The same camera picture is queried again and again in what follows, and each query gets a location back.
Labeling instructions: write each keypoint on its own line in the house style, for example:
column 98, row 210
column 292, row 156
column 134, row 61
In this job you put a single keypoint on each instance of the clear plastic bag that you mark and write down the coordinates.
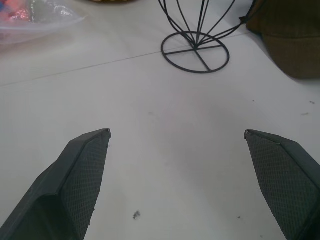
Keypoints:
column 30, row 17

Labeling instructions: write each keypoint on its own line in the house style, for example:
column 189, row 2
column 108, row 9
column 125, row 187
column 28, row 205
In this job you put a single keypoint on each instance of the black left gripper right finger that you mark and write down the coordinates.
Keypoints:
column 287, row 180

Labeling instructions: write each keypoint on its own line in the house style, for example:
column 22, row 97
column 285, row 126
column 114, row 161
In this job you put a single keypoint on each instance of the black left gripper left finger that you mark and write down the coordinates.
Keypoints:
column 62, row 190

